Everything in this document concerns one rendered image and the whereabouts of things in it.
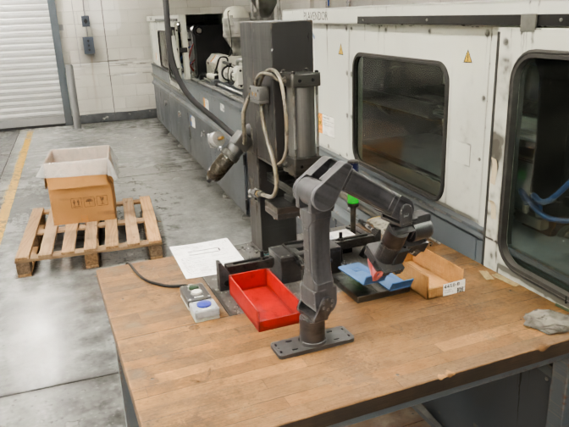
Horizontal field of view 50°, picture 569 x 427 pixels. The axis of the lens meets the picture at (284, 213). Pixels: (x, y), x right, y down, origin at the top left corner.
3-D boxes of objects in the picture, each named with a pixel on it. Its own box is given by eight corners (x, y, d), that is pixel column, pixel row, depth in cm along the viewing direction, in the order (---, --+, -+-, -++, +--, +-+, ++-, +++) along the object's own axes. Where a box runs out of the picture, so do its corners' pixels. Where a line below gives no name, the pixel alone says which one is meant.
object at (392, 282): (392, 293, 169) (393, 283, 168) (364, 273, 183) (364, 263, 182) (413, 288, 172) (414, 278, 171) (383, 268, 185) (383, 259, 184)
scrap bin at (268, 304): (258, 332, 155) (257, 311, 153) (229, 293, 177) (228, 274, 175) (301, 322, 160) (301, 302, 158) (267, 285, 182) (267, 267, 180)
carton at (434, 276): (427, 302, 169) (428, 276, 167) (380, 270, 192) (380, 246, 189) (464, 293, 174) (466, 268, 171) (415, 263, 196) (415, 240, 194)
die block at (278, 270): (281, 285, 182) (280, 261, 180) (269, 272, 191) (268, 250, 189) (341, 272, 189) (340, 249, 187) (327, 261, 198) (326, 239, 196)
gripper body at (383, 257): (383, 244, 165) (393, 225, 160) (403, 273, 159) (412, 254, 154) (363, 248, 163) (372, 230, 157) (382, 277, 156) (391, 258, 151)
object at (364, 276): (366, 286, 164) (366, 277, 163) (338, 268, 178) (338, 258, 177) (388, 281, 167) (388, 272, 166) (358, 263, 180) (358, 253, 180)
